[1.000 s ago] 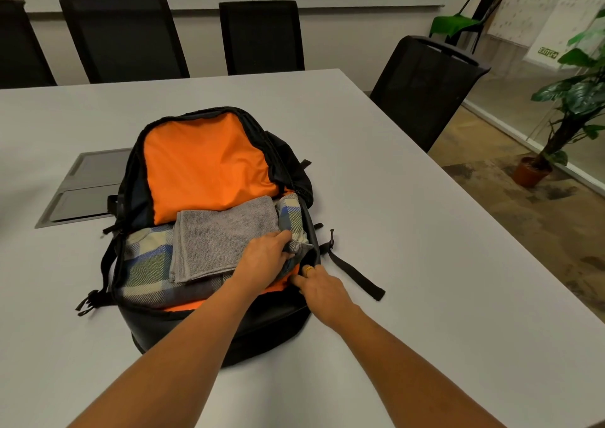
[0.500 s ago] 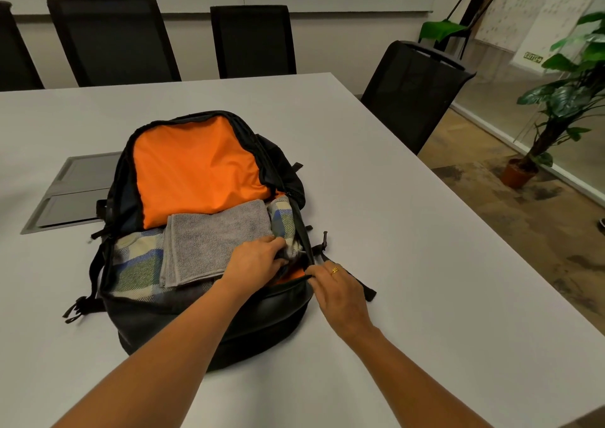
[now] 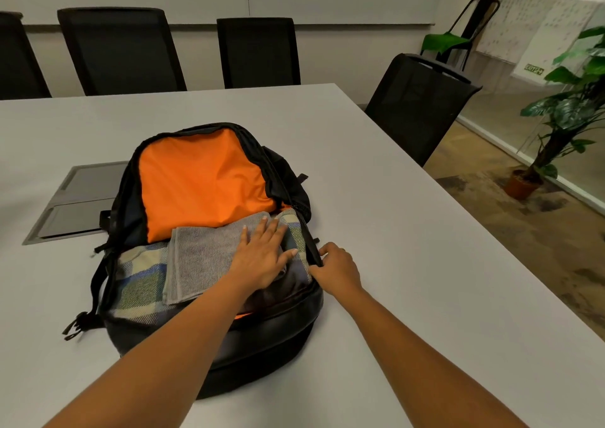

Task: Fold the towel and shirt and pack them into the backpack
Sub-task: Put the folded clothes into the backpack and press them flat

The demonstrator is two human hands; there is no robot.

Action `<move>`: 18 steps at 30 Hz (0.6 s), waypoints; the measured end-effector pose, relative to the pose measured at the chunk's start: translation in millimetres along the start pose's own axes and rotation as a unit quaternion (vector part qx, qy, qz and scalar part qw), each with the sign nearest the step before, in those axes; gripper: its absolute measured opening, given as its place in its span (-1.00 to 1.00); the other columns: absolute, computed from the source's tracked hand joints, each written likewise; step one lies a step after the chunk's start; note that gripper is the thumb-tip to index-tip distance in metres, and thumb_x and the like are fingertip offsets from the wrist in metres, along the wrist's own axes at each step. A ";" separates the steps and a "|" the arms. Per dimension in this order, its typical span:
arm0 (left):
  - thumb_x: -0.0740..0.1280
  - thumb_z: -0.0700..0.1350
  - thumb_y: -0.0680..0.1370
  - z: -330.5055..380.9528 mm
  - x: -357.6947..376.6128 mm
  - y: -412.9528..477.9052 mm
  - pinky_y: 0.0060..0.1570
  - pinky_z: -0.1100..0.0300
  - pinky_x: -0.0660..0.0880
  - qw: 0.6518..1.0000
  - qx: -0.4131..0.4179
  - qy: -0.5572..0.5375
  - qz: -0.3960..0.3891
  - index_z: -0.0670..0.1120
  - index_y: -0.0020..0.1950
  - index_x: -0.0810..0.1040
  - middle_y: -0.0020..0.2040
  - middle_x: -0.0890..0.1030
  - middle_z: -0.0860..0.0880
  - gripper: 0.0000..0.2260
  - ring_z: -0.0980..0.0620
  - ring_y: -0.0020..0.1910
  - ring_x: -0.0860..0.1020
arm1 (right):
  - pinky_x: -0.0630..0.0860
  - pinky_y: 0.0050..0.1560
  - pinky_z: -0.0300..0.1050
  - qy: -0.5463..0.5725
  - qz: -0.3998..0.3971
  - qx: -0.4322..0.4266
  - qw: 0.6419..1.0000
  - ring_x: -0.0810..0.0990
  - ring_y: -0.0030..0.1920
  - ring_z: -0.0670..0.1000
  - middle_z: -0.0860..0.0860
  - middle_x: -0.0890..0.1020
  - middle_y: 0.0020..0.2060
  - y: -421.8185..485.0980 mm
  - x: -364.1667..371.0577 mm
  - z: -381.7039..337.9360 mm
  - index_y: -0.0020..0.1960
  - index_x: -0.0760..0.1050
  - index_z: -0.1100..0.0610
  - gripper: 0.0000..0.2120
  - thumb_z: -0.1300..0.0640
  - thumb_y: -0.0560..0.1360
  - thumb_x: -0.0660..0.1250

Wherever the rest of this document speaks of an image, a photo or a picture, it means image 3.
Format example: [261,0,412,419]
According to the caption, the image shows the person's right hand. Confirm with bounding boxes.
[308,242,365,301]

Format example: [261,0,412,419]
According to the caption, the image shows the person's left hand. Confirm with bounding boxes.
[226,214,299,296]

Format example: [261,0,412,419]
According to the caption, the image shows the grey towel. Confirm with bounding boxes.
[162,211,290,306]

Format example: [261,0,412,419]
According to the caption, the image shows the black backpack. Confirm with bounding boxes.
[62,121,325,401]

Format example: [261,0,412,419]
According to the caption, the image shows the plaid flannel shirt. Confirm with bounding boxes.
[107,208,314,328]

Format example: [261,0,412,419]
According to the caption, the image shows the person's left forearm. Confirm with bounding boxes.
[42,274,257,428]

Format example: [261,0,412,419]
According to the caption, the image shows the person's right forearm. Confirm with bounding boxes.
[335,288,529,428]

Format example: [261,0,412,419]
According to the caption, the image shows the black conference chair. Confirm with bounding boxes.
[0,10,53,100]
[216,16,303,90]
[56,7,188,97]

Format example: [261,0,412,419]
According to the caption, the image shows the tall green leafy plant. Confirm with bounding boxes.
[519,25,605,183]

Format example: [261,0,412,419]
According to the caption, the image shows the black chair with top handle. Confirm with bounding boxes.
[364,52,484,168]

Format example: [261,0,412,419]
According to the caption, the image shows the grey table cable box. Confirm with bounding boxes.
[21,160,130,247]

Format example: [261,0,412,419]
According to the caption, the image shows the black frame chair green seat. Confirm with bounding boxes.
[419,0,502,72]

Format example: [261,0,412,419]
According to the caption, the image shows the white wall poster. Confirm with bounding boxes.
[475,0,555,65]
[509,0,604,87]

